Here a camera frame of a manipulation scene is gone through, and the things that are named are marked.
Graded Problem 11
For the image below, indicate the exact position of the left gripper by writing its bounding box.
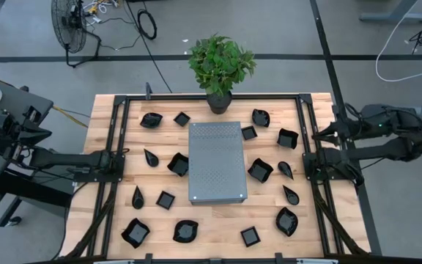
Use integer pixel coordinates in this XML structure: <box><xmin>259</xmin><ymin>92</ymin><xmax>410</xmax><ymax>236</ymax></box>
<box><xmin>0</xmin><ymin>116</ymin><xmax>53</xmax><ymax>157</ymax></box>

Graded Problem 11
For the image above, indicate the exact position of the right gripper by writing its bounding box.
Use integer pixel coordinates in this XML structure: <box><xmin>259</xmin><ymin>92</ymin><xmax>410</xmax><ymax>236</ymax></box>
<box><xmin>311</xmin><ymin>117</ymin><xmax>371</xmax><ymax>146</ymax></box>

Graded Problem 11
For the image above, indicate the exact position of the black wavy square mini plate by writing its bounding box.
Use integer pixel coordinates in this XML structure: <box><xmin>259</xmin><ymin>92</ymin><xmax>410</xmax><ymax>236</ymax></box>
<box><xmin>166</xmin><ymin>152</ymin><xmax>190</xmax><ymax>178</ymax></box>
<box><xmin>247</xmin><ymin>157</ymin><xmax>275</xmax><ymax>184</ymax></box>
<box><xmin>276</xmin><ymin>128</ymin><xmax>300</xmax><ymax>150</ymax></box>
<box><xmin>120</xmin><ymin>217</ymin><xmax>151</xmax><ymax>249</ymax></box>

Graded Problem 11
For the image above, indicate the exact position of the black teardrop mini plate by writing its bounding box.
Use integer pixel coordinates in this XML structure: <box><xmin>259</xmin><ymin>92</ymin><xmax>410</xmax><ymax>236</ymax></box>
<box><xmin>282</xmin><ymin>184</ymin><xmax>300</xmax><ymax>206</ymax></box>
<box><xmin>144</xmin><ymin>148</ymin><xmax>160</xmax><ymax>169</ymax></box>
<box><xmin>131</xmin><ymin>185</ymin><xmax>145</xmax><ymax>210</ymax></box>
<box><xmin>277</xmin><ymin>161</ymin><xmax>295</xmax><ymax>181</ymax></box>

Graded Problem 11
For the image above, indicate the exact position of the black leaf-shaped mini plate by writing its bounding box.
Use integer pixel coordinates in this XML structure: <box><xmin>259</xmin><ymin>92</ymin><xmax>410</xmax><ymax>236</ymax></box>
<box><xmin>172</xmin><ymin>219</ymin><xmax>199</xmax><ymax>244</ymax></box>
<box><xmin>251</xmin><ymin>108</ymin><xmax>271</xmax><ymax>128</ymax></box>
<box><xmin>275</xmin><ymin>206</ymin><xmax>299</xmax><ymax>238</ymax></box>
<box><xmin>139</xmin><ymin>111</ymin><xmax>163</xmax><ymax>129</ymax></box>

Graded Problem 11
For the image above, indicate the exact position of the black small square mini plate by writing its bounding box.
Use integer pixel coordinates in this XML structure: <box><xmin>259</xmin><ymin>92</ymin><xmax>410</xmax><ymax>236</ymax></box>
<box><xmin>240</xmin><ymin>225</ymin><xmax>262</xmax><ymax>248</ymax></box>
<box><xmin>240</xmin><ymin>125</ymin><xmax>259</xmax><ymax>142</ymax></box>
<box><xmin>155</xmin><ymin>190</ymin><xmax>177</xmax><ymax>211</ymax></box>
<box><xmin>173</xmin><ymin>111</ymin><xmax>191</xmax><ymax>128</ymax></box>

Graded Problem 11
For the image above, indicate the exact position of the black desk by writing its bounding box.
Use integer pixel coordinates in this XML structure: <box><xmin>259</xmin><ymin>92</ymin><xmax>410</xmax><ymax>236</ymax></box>
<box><xmin>0</xmin><ymin>75</ymin><xmax>75</xmax><ymax>234</ymax></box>

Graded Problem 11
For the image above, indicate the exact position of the black floor fan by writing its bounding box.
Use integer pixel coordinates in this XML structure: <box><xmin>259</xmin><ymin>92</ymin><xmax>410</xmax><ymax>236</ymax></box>
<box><xmin>51</xmin><ymin>0</ymin><xmax>102</xmax><ymax>69</ymax></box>

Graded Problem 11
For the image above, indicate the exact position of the grey perforated metal shelf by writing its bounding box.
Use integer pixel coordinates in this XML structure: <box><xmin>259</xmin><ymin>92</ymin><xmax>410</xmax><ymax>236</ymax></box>
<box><xmin>188</xmin><ymin>121</ymin><xmax>249</xmax><ymax>205</ymax></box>

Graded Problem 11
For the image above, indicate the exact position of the green plant in black pot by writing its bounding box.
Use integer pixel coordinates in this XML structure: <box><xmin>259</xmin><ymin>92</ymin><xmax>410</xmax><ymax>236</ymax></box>
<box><xmin>188</xmin><ymin>33</ymin><xmax>258</xmax><ymax>115</ymax></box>

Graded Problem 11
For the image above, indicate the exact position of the white power strip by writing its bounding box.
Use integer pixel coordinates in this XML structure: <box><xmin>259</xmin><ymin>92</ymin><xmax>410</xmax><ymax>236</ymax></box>
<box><xmin>82</xmin><ymin>0</ymin><xmax>121</xmax><ymax>18</ymax></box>

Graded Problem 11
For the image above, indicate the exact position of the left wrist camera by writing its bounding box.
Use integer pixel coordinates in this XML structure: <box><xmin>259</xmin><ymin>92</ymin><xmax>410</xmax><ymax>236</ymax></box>
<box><xmin>23</xmin><ymin>105</ymin><xmax>43</xmax><ymax>125</ymax></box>

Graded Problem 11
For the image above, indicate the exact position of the yellow cable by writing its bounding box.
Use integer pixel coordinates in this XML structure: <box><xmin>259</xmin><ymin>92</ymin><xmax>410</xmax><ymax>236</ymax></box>
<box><xmin>51</xmin><ymin>105</ymin><xmax>89</xmax><ymax>129</ymax></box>

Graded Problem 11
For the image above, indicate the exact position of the white floor cable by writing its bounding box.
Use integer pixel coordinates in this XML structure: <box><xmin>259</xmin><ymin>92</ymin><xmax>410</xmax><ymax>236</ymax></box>
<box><xmin>374</xmin><ymin>0</ymin><xmax>422</xmax><ymax>83</ymax></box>

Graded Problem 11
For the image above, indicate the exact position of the coiled black cable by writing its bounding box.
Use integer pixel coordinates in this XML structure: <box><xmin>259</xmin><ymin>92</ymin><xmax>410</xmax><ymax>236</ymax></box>
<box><xmin>136</xmin><ymin>9</ymin><xmax>158</xmax><ymax>40</ymax></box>

